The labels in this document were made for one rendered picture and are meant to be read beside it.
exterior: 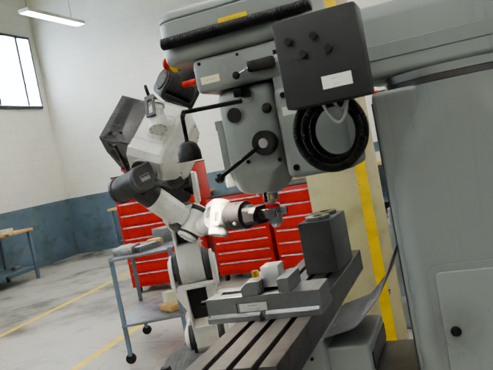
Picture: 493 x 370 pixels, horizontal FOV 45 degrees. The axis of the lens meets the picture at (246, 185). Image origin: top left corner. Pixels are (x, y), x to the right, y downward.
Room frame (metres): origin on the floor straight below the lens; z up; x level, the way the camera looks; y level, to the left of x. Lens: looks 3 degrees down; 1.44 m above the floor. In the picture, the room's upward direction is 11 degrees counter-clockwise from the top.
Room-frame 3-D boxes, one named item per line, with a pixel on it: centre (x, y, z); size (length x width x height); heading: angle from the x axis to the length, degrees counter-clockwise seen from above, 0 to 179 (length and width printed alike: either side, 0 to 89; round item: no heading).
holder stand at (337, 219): (2.21, -0.25, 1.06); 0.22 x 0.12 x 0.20; 156
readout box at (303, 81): (1.41, -0.23, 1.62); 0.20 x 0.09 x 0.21; 70
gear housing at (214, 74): (1.82, -0.11, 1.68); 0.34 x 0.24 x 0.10; 70
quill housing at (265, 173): (1.83, -0.07, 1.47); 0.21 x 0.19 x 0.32; 160
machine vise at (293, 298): (1.74, 0.00, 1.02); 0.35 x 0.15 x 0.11; 70
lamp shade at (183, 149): (1.84, 0.15, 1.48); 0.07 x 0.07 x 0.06
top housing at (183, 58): (1.83, -0.08, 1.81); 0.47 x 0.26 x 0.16; 70
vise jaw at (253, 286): (1.74, 0.02, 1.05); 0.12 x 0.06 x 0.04; 160
